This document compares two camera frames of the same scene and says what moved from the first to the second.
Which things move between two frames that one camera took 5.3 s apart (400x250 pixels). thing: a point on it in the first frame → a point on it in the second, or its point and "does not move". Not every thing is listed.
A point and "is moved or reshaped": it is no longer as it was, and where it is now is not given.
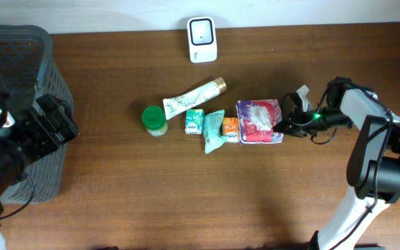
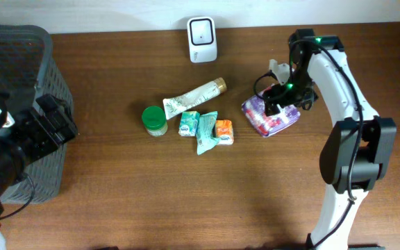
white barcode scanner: [201, 34] does not move
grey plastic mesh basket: [22, 63] does not move
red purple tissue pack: [256, 119] is moved or reshaped
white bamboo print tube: [175, 103] does not move
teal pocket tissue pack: [194, 121] is moved or reshaped
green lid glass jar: [153, 118] does not move
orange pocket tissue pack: [230, 129] is moved or reshaped
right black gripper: [294, 116] → [284, 99]
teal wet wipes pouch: [212, 128] is moved or reshaped
